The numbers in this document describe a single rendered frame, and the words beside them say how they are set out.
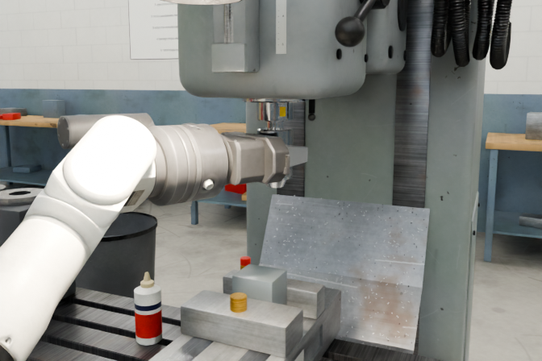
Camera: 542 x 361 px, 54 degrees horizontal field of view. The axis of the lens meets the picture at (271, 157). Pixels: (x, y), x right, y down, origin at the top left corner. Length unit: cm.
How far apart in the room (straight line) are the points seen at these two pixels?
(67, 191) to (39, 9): 659
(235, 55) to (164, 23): 532
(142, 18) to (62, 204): 560
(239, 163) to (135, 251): 198
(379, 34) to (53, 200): 48
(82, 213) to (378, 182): 68
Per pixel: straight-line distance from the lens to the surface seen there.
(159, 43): 590
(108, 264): 254
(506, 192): 492
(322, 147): 106
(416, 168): 102
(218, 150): 59
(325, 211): 107
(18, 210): 96
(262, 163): 62
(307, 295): 76
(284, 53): 59
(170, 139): 56
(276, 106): 66
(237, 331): 69
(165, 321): 95
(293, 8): 59
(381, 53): 76
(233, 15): 57
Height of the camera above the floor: 133
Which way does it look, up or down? 9 degrees down
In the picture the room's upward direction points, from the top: straight up
